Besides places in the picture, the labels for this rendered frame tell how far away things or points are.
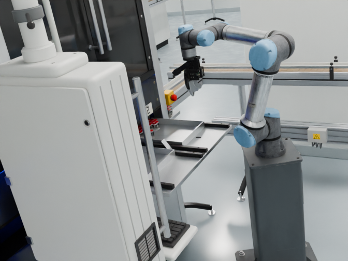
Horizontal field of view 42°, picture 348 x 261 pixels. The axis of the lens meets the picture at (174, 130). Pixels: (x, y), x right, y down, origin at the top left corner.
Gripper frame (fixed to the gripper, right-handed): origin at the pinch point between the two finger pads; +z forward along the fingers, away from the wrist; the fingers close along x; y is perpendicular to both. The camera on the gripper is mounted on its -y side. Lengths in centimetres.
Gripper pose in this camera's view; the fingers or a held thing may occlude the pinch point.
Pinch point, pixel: (191, 93)
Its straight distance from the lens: 233.6
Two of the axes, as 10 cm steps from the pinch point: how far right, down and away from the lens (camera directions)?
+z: 1.6, 9.0, 3.9
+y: 8.8, 0.5, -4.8
